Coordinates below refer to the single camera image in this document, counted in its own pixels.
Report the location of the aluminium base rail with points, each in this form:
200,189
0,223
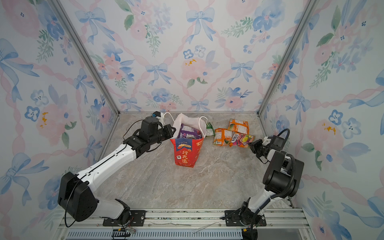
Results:
193,224

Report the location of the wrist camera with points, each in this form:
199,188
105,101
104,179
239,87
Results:
157,114
267,140

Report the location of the green snack pack back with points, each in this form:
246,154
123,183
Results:
209,130

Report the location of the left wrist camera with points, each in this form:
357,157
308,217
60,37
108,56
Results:
157,114

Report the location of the red paper bag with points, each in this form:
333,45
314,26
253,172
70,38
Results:
186,151

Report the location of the purple berries candy pack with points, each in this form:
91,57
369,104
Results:
187,132

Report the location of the orange snack pack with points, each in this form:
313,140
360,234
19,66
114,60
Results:
222,137
238,126

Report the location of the pink fruit candy pack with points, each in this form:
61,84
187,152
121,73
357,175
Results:
241,140

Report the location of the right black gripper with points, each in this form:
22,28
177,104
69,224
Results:
254,145

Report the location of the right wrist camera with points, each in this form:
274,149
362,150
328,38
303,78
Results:
267,140

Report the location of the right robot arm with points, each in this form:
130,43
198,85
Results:
281,179

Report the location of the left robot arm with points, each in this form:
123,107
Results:
77,191

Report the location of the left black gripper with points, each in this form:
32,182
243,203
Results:
167,129

